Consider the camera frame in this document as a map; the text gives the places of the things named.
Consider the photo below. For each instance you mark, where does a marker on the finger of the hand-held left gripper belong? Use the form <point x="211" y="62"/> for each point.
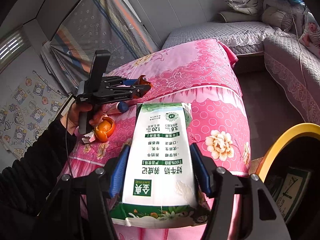
<point x="142" y="88"/>
<point x="130" y="82"/>

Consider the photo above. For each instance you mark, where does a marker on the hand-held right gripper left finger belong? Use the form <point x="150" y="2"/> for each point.
<point x="120" y="170"/>

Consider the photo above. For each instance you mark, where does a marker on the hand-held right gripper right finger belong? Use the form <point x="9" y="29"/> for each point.
<point x="200" y="172"/>

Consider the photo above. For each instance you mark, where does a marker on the orange peel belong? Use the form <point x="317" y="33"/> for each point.
<point x="143" y="80"/>

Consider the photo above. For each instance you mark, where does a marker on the yellow rimmed trash bin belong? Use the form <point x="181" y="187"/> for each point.
<point x="295" y="129"/>

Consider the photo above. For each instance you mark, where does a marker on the person's left forearm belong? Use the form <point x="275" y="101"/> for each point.
<point x="30" y="175"/>

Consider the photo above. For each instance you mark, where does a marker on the person's left hand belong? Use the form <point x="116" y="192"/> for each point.
<point x="72" y="120"/>

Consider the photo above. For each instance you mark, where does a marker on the small blue capped tube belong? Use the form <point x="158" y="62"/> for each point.
<point x="123" y="106"/>

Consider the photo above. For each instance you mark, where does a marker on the crumpled paper wrapper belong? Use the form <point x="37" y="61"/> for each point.
<point x="88" y="138"/>

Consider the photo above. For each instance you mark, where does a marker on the white hanging cloth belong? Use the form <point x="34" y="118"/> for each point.
<point x="53" y="60"/>

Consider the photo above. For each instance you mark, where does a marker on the pink floral blanket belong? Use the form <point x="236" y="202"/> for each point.
<point x="200" y="85"/>

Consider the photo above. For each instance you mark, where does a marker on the striped grey bed sheet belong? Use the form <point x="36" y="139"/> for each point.
<point x="100" y="30"/>

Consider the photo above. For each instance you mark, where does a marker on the cartoon printed cloth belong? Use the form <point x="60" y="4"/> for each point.
<point x="30" y="105"/>

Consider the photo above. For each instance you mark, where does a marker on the grey quilted sofa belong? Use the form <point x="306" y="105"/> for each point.
<point x="212" y="33"/>

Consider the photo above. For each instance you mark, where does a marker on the window blind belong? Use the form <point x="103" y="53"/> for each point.
<point x="12" y="45"/>

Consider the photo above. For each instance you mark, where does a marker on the grey bolster pillow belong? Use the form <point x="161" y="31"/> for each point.
<point x="232" y="17"/>

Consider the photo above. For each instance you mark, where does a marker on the beige cushion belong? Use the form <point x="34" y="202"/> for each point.
<point x="275" y="17"/>

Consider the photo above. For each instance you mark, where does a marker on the baby print pillow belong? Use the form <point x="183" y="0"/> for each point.
<point x="312" y="30"/>

